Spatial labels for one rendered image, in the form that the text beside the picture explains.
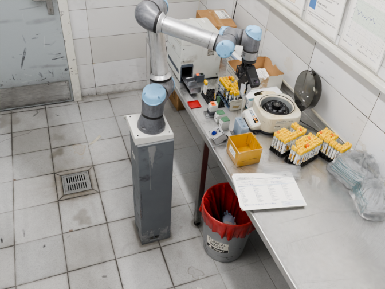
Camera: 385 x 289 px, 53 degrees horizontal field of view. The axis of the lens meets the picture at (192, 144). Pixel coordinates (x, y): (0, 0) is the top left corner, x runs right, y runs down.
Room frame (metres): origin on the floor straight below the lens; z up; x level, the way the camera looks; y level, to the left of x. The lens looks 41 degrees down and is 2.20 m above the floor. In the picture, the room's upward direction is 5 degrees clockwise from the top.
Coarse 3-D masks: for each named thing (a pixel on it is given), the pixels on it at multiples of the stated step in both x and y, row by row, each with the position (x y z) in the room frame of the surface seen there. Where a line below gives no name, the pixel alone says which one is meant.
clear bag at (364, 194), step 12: (372, 180) 1.26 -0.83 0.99; (384, 180) 1.24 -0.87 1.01; (360, 192) 1.22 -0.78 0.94; (372, 192) 1.19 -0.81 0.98; (384, 192) 1.18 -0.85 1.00; (360, 204) 1.18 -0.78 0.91; (372, 204) 1.15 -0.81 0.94; (384, 204) 1.15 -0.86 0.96; (372, 216) 1.12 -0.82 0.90; (384, 216) 1.13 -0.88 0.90
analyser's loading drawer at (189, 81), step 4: (184, 76) 2.15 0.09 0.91; (188, 76) 2.16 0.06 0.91; (184, 80) 2.10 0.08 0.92; (188, 80) 2.09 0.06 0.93; (192, 80) 2.10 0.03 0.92; (188, 84) 2.04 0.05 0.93; (192, 84) 2.05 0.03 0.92; (196, 84) 2.06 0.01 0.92; (188, 88) 2.02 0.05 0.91; (192, 88) 1.99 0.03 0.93; (196, 88) 2.00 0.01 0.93; (200, 88) 2.01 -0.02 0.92; (192, 92) 1.99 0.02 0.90; (196, 92) 2.00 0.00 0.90
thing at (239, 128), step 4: (236, 120) 1.65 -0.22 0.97; (240, 120) 1.65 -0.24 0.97; (244, 120) 1.65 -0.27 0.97; (236, 124) 1.65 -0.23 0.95; (240, 124) 1.61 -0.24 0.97; (244, 124) 1.61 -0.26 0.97; (236, 128) 1.64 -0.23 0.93; (240, 128) 1.59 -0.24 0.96; (244, 128) 1.58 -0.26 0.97; (248, 128) 1.59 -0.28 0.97; (232, 132) 1.65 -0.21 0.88; (236, 132) 1.63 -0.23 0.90; (240, 132) 1.59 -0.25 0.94; (244, 132) 1.58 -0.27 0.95
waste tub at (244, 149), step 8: (232, 136) 1.51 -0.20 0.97; (240, 136) 1.53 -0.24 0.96; (248, 136) 1.55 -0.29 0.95; (232, 144) 1.46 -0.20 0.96; (240, 144) 1.53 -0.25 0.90; (248, 144) 1.55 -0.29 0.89; (256, 144) 1.49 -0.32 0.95; (232, 152) 1.45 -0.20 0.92; (240, 152) 1.50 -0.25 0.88; (248, 152) 1.41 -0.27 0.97; (256, 152) 1.42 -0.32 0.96; (232, 160) 1.43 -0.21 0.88; (240, 160) 1.39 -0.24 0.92; (248, 160) 1.41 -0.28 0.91; (256, 160) 1.43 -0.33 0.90
